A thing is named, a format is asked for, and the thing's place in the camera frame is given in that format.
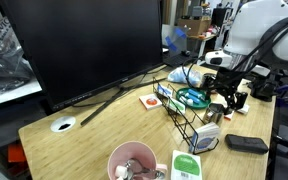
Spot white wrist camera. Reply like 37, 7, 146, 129
204, 49, 234, 69

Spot small card green circle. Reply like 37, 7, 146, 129
168, 97, 187, 116

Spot black keyboard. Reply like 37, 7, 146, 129
162, 53, 198, 68

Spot small white toy piece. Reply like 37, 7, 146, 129
114, 164, 129, 179

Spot black wire rack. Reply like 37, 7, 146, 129
152, 76, 220, 155

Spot black desk clamp mount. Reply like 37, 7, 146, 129
247, 68, 288, 103

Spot silver metal spoon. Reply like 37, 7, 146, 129
123, 158, 167, 180

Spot white desk cable grommet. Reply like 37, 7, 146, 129
49, 115, 77, 134

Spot clear panel with blue tape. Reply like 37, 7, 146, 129
161, 23, 189, 54

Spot small card blue circle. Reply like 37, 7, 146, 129
157, 83, 174, 98

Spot small card orange circle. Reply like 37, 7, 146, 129
138, 93, 163, 111

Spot blue handled spoon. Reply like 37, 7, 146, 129
187, 88, 206, 100

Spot white abc book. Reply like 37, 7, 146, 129
223, 111, 235, 121

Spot green round plate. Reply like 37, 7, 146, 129
175, 87, 212, 110

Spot pink mug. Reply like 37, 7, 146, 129
107, 140, 169, 180

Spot orange box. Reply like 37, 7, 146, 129
7, 143, 28, 164

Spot black monitor stand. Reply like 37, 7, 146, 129
80, 71, 168, 127

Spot white side shelf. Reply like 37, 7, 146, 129
0, 78, 43, 109

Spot silver metal jug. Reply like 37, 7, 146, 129
202, 102, 226, 126

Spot black plastic bag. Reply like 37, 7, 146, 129
0, 39, 35, 98

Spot cardboard box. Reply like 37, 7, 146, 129
177, 17, 212, 37

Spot small white shaker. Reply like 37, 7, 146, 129
178, 95, 189, 107

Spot stack of booklets blue circle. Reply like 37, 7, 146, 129
188, 122, 222, 155

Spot black zip case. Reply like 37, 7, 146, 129
224, 133, 270, 155

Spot white book green circle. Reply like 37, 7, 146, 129
170, 149, 203, 180

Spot blue tube on plate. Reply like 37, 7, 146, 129
183, 92, 202, 105

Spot clear plastic bag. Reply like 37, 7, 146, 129
166, 65, 203, 88

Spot large black monitor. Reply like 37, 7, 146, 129
0, 0, 165, 112

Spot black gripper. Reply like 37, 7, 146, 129
207, 68, 250, 116

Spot white birds book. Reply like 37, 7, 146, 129
236, 103, 251, 115

